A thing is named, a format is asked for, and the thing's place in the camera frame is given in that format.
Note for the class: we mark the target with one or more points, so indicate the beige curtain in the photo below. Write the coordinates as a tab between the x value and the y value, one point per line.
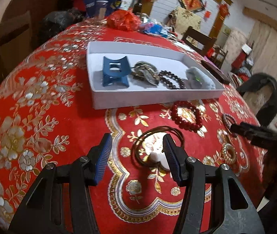
272	46

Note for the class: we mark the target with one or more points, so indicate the red plastic bag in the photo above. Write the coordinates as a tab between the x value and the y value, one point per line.
123	19

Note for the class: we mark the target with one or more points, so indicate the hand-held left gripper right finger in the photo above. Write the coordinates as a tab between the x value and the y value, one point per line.
172	158

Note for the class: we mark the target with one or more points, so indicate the floral hanging cloth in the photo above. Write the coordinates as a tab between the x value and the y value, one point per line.
186	20

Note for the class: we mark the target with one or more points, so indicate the floral cushioned chair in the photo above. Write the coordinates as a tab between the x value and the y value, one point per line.
256	100

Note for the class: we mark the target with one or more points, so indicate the white cardboard box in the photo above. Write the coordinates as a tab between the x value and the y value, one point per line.
99	95

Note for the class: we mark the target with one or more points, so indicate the dark flat box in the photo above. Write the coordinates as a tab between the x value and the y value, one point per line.
216	72

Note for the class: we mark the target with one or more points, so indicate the red door ornament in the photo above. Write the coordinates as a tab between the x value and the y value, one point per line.
224	11

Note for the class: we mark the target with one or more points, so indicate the blue bag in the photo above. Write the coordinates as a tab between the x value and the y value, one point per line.
97	1

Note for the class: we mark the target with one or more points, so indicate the silver metal hair clip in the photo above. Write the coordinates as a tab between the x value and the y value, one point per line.
150	78

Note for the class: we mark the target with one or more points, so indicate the blue tissue pack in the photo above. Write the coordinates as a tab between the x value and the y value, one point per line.
153	28

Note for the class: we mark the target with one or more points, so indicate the black plastic bag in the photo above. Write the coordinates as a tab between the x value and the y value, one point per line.
60	24

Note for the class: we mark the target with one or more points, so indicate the dark glass bottle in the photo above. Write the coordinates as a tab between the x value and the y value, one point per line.
139	4

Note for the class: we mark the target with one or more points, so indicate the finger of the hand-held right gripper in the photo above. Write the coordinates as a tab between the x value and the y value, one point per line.
262	142
253	130

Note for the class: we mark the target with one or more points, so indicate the light blue fluffy scrunchie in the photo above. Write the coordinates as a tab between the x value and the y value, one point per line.
206	76

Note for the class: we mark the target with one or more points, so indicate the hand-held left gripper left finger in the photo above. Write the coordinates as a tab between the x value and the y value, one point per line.
104	158

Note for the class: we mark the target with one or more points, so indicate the blue hair claw clip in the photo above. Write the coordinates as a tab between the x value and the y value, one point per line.
115	74

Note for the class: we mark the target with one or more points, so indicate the dark wooden chair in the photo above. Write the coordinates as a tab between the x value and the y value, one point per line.
9	39
199	41

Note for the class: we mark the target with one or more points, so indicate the red floral tablecloth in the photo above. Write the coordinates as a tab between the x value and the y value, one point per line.
43	126

